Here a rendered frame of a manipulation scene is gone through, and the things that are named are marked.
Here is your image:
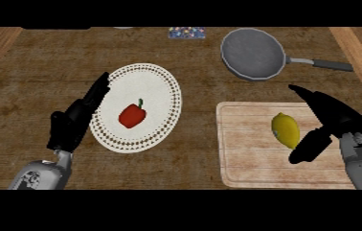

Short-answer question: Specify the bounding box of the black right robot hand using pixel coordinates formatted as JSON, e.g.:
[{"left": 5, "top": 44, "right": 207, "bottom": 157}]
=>
[{"left": 287, "top": 83, "right": 362, "bottom": 165}]

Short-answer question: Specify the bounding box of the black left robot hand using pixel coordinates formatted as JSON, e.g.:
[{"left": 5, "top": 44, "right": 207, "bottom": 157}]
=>
[{"left": 46, "top": 71, "right": 113, "bottom": 153}]

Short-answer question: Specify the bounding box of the yellow lemon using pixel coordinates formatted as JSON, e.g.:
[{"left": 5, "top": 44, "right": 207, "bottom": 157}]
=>
[{"left": 271, "top": 111, "right": 303, "bottom": 150}]

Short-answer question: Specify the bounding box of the pale wooden cutting board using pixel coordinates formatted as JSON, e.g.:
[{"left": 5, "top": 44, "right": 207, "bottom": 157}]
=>
[{"left": 215, "top": 101, "right": 358, "bottom": 190}]

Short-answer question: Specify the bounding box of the grey frying pan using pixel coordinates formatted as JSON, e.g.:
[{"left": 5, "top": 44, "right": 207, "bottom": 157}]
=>
[{"left": 219, "top": 27, "right": 355, "bottom": 82}]

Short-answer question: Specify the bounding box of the red bell pepper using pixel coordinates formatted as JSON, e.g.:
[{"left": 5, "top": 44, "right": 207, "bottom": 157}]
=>
[{"left": 117, "top": 98, "right": 148, "bottom": 129}]

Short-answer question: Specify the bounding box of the white round placemat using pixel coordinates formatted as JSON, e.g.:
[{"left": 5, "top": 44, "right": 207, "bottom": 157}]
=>
[{"left": 88, "top": 62, "right": 184, "bottom": 154}]

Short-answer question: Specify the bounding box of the blue patterned box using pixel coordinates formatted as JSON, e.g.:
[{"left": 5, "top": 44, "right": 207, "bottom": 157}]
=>
[{"left": 167, "top": 26, "right": 209, "bottom": 39}]

